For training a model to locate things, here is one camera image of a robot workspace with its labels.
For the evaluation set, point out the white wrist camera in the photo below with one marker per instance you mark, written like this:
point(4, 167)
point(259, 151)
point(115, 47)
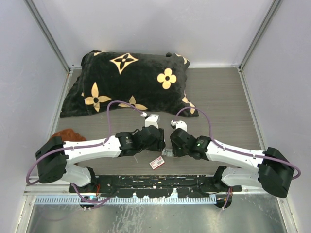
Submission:
point(152, 120)
point(179, 125)

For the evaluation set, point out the red white staple box sleeve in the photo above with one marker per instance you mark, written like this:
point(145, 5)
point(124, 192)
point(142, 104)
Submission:
point(156, 163)

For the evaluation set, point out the black floral pattern pillow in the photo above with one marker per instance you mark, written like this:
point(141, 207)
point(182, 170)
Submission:
point(112, 80)

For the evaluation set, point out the white slotted cable duct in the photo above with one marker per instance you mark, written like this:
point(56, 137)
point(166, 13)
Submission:
point(72, 200)

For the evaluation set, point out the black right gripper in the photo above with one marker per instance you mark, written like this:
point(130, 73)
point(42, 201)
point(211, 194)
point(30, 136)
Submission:
point(173, 140)

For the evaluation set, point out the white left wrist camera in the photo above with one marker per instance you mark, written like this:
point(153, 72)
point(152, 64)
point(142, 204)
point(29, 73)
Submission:
point(152, 120)

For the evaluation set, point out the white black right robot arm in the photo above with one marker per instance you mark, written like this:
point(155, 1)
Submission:
point(268, 169)

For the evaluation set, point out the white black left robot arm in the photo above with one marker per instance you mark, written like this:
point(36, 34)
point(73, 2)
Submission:
point(58, 159)

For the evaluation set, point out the staple box tray with staples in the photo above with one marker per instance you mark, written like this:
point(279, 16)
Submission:
point(167, 152)

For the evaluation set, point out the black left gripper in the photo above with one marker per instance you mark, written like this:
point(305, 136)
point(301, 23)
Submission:
point(161, 139)

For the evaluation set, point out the brown crumpled cloth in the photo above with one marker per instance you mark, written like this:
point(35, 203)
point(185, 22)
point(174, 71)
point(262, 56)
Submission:
point(69, 135)

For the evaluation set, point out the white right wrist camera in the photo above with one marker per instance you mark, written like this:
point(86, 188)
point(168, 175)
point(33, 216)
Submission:
point(179, 125)

